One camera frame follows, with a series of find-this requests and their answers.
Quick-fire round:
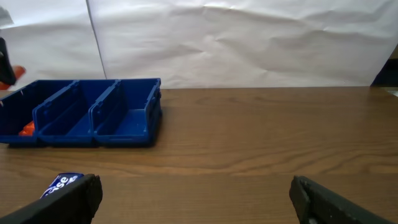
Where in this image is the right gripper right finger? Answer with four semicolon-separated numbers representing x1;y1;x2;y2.
289;175;398;224

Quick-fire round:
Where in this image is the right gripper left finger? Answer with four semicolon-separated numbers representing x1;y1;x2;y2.
0;173;104;224

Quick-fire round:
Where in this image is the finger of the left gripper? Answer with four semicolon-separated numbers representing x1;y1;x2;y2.
0;37;17;85

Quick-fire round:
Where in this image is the orange candy box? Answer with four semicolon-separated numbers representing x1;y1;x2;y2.
0;65;27;91
18;120;35;137

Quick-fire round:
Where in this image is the blue candy pack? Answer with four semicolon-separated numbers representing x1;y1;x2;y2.
39;172;85;200

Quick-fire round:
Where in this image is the blue tray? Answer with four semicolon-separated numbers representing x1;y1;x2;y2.
0;77;164;148

